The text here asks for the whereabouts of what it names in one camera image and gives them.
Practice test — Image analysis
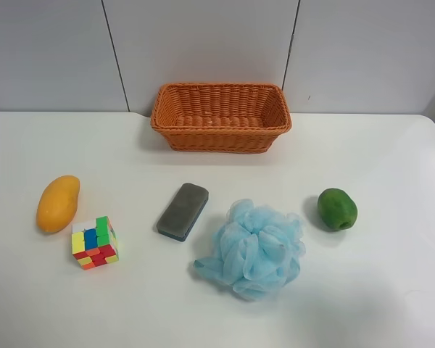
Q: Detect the grey whiteboard eraser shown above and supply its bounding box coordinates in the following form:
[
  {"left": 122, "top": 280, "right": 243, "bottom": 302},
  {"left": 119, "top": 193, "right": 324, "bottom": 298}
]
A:
[{"left": 156, "top": 183, "right": 209, "bottom": 242}]

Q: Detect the multicolour puzzle cube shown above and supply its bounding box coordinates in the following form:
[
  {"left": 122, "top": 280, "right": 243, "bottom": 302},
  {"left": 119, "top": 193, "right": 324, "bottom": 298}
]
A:
[{"left": 71, "top": 216, "right": 120, "bottom": 270}]

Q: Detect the orange woven basket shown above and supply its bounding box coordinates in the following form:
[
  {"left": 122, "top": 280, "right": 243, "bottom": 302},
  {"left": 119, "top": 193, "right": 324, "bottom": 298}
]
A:
[{"left": 150, "top": 83, "right": 292, "bottom": 154}]

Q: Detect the yellow mango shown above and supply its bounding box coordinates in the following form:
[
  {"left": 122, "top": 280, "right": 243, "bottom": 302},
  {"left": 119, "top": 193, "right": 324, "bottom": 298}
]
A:
[{"left": 36, "top": 175, "right": 80, "bottom": 233}]

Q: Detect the light blue bath pouf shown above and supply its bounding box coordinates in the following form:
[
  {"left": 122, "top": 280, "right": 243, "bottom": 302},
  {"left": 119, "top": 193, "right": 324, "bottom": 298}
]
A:
[{"left": 193, "top": 199, "right": 305, "bottom": 302}]

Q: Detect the green lemon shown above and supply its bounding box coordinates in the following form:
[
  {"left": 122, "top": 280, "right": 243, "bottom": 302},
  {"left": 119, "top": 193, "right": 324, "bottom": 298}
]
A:
[{"left": 317, "top": 188, "right": 358, "bottom": 231}]

